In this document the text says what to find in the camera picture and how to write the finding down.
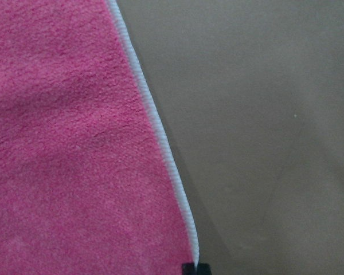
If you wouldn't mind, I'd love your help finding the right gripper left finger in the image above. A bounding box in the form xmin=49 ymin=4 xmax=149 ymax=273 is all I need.
xmin=182 ymin=262 xmax=195 ymax=275

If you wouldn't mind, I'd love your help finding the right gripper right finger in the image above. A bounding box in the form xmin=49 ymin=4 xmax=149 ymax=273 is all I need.
xmin=197 ymin=262 xmax=211 ymax=275

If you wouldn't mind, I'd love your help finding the pink and grey towel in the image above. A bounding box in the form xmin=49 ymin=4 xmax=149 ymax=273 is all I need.
xmin=0 ymin=1 xmax=200 ymax=274

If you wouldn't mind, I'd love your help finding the brown paper table cover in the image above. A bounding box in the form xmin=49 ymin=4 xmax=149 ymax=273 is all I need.
xmin=118 ymin=1 xmax=344 ymax=274

